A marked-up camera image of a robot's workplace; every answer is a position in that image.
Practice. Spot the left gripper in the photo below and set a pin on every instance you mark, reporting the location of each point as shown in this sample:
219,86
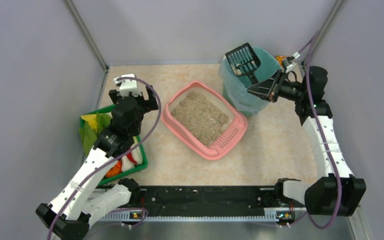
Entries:
150,103

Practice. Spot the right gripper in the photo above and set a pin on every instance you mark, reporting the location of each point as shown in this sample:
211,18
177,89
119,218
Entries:
275,88

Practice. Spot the black litter scoop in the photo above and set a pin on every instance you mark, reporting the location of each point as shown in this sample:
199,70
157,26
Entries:
244,62

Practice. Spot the pink litter box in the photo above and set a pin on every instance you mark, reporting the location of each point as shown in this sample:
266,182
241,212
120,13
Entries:
236,128

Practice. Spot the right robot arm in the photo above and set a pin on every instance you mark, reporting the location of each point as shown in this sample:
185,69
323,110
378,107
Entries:
336,190

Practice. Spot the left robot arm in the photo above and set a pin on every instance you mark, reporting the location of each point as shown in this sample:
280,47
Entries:
71,214

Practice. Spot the cat litter sand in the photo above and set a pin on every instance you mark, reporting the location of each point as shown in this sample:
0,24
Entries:
204,120

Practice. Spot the orange toy fruit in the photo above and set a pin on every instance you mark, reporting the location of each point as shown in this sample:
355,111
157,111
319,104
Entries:
280,59

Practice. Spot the green trash bin with bag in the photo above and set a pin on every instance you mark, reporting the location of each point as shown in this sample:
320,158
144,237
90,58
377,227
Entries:
234,88

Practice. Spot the red chili pepper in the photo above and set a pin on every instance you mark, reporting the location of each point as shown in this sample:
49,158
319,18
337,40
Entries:
131,158

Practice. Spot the green vegetable tray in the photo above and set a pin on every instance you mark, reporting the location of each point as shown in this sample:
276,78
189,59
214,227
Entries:
106,181

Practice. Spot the green leafy vegetable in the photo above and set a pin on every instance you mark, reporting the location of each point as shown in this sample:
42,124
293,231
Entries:
93,124

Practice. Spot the orange carrot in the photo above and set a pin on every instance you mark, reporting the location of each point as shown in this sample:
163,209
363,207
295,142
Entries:
115,170

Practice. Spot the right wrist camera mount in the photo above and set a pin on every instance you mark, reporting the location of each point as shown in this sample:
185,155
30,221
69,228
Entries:
288,62

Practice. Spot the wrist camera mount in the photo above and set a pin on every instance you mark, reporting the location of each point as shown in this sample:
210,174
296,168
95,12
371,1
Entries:
127,86
288,62

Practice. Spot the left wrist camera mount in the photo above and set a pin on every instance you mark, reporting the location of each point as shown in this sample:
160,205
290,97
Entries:
127,86

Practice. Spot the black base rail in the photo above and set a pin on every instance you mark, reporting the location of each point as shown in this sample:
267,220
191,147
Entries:
261,203

